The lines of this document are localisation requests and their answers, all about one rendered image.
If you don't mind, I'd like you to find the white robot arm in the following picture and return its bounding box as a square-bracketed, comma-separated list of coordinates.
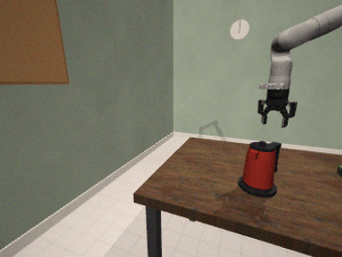
[259, 5, 342, 90]

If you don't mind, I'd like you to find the red kettle with black handle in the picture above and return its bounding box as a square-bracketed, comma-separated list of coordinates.
[242, 141, 281, 192]

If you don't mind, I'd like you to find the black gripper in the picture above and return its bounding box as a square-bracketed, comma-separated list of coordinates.
[258, 89, 298, 128]

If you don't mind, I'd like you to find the black round kettle base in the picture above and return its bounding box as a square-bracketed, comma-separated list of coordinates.
[238, 176, 277, 198]

